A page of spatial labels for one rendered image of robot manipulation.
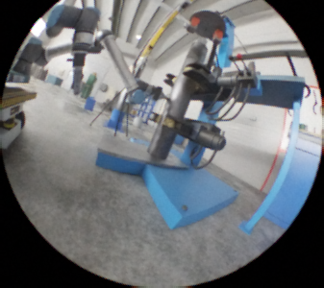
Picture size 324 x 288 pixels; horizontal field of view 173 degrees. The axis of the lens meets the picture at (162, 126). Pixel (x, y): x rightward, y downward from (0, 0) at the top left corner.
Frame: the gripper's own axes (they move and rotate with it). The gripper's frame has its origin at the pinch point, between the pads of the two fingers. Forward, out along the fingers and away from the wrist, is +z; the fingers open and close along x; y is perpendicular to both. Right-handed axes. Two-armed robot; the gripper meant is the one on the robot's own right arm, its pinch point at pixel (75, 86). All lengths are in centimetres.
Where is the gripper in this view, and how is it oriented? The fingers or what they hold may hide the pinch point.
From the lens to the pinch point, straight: 50.0
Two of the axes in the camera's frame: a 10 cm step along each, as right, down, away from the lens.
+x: 7.2, 4.4, -5.3
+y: -6.5, 1.9, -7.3
